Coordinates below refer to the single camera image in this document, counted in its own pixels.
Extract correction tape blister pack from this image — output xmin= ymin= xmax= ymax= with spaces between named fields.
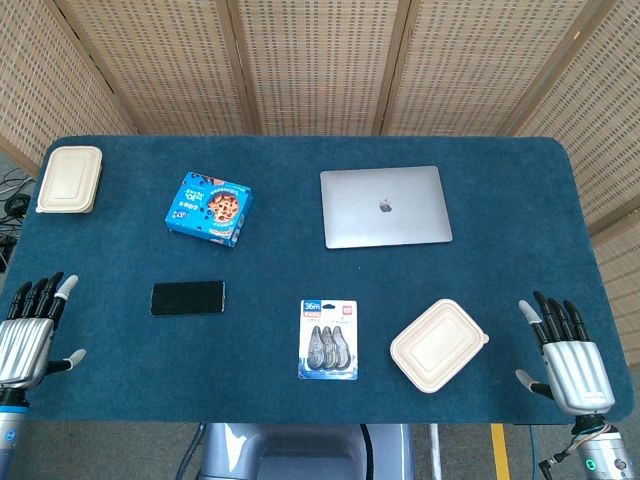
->
xmin=298 ymin=298 xmax=360 ymax=382

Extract black floor cables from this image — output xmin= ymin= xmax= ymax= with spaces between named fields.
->
xmin=0 ymin=167 xmax=37 ymax=274

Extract robot torso base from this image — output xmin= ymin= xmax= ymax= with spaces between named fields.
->
xmin=198 ymin=422 xmax=416 ymax=480

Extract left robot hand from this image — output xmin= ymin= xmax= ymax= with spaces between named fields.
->
xmin=0 ymin=271 xmax=87 ymax=390

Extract blue cable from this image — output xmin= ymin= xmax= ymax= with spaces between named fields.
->
xmin=180 ymin=422 xmax=207 ymax=480

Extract blue table mat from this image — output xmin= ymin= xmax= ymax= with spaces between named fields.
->
xmin=0 ymin=134 xmax=635 ymax=426

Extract silver laptop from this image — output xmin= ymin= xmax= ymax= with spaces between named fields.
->
xmin=319 ymin=165 xmax=454 ymax=250

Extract beige lidded food container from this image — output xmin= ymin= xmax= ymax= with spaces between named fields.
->
xmin=35 ymin=145 xmax=104 ymax=215
xmin=389 ymin=298 xmax=491 ymax=395

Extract blue cookie box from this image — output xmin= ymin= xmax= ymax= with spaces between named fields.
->
xmin=164 ymin=171 xmax=254 ymax=249

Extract black smartphone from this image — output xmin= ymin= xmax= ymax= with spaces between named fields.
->
xmin=150 ymin=280 xmax=226 ymax=318

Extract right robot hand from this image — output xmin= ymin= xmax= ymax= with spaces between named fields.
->
xmin=515 ymin=290 xmax=616 ymax=416

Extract bamboo folding screen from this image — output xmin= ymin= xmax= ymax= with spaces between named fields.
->
xmin=0 ymin=0 xmax=640 ymax=351

